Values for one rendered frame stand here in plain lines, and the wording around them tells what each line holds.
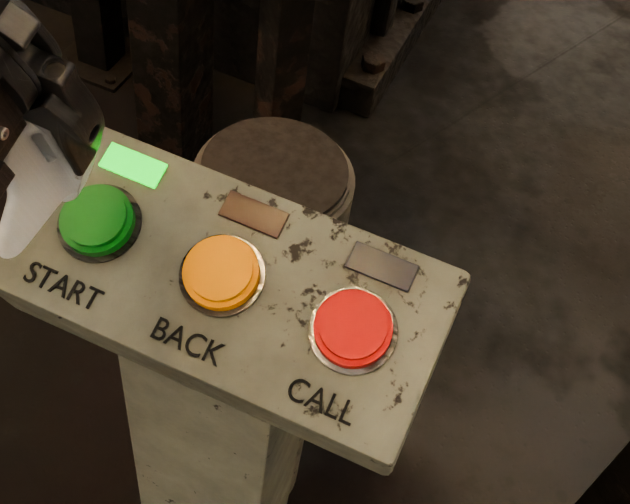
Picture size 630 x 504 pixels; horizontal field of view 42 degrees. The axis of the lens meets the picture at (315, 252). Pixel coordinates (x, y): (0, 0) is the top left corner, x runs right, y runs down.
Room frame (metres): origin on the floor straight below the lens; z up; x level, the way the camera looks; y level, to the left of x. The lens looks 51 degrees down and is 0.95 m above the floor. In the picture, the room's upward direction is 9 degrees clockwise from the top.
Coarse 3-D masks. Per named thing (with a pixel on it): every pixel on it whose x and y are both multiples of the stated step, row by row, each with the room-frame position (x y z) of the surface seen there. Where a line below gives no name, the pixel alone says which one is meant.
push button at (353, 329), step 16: (336, 304) 0.25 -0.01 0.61; (352, 304) 0.25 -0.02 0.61; (368, 304) 0.25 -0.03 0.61; (384, 304) 0.25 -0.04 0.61; (320, 320) 0.24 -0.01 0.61; (336, 320) 0.24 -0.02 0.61; (352, 320) 0.24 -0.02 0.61; (368, 320) 0.24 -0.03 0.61; (384, 320) 0.24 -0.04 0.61; (320, 336) 0.23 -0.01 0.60; (336, 336) 0.23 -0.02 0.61; (352, 336) 0.23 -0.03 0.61; (368, 336) 0.23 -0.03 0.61; (384, 336) 0.23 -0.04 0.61; (336, 352) 0.22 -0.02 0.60; (352, 352) 0.22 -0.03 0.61; (368, 352) 0.22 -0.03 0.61; (384, 352) 0.23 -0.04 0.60; (352, 368) 0.22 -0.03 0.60
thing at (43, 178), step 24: (24, 144) 0.22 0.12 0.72; (48, 144) 0.22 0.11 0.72; (24, 168) 0.21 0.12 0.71; (48, 168) 0.23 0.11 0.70; (24, 192) 0.21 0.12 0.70; (48, 192) 0.23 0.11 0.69; (72, 192) 0.24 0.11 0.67; (24, 216) 0.21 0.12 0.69; (48, 216) 0.22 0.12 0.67; (0, 240) 0.20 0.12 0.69; (24, 240) 0.21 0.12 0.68
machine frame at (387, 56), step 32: (32, 0) 1.26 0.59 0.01; (64, 0) 1.24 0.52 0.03; (224, 0) 1.15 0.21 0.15; (256, 0) 1.13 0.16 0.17; (320, 0) 1.10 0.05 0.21; (352, 0) 1.09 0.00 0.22; (384, 0) 1.21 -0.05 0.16; (416, 0) 1.33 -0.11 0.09; (128, 32) 1.20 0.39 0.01; (224, 32) 1.15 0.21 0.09; (256, 32) 1.13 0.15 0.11; (320, 32) 1.10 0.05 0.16; (352, 32) 1.12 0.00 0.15; (384, 32) 1.21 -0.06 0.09; (416, 32) 1.30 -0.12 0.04; (224, 64) 1.15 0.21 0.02; (320, 64) 1.09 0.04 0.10; (352, 64) 1.14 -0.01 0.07; (384, 64) 1.13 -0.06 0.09; (320, 96) 1.09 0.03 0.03; (352, 96) 1.10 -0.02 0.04
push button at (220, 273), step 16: (208, 240) 0.27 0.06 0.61; (224, 240) 0.27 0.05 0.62; (240, 240) 0.28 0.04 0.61; (192, 256) 0.26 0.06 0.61; (208, 256) 0.26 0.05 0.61; (224, 256) 0.26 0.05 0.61; (240, 256) 0.27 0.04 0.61; (192, 272) 0.25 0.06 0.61; (208, 272) 0.26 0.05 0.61; (224, 272) 0.26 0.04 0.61; (240, 272) 0.26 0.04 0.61; (256, 272) 0.26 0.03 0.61; (192, 288) 0.25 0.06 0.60; (208, 288) 0.25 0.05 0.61; (224, 288) 0.25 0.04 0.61; (240, 288) 0.25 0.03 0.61; (208, 304) 0.24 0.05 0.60; (224, 304) 0.24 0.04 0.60; (240, 304) 0.25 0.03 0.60
